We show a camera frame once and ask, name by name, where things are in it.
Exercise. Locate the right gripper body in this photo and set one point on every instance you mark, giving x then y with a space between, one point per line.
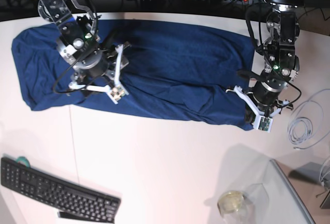
95 64

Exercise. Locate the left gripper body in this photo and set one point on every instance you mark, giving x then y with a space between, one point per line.
266 93

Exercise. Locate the dark blue t-shirt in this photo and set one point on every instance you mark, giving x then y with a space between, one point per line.
176 71

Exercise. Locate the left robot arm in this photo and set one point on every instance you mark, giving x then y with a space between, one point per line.
282 65

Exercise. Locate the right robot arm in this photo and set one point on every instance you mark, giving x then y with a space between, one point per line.
78 27

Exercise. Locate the clear tape roll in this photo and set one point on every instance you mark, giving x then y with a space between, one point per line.
230 202

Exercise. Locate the green tape roll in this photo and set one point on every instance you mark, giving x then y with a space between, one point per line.
23 161

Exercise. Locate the black computer keyboard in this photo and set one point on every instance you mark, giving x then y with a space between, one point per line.
54 191

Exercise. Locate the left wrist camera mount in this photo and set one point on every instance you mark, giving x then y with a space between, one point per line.
263 114

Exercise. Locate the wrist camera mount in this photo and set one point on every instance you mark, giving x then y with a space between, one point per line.
110 83
263 114

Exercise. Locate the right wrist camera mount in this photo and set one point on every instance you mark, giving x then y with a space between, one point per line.
110 83

